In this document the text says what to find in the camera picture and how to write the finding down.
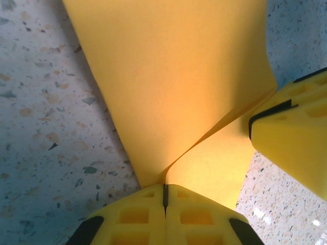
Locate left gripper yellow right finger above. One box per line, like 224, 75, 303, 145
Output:
165, 183, 266, 245

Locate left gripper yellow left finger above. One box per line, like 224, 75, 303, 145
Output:
65, 183, 167, 245

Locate orange cloth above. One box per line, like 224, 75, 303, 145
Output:
61, 0, 279, 211

